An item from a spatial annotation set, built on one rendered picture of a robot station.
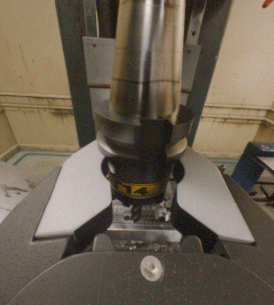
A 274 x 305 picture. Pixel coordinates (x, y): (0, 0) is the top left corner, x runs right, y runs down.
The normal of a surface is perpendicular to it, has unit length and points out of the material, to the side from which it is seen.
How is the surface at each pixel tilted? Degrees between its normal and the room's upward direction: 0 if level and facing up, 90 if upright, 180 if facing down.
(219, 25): 90
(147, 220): 0
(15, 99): 90
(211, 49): 90
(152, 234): 90
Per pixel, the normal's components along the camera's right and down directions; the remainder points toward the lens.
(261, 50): 0.00, 0.53
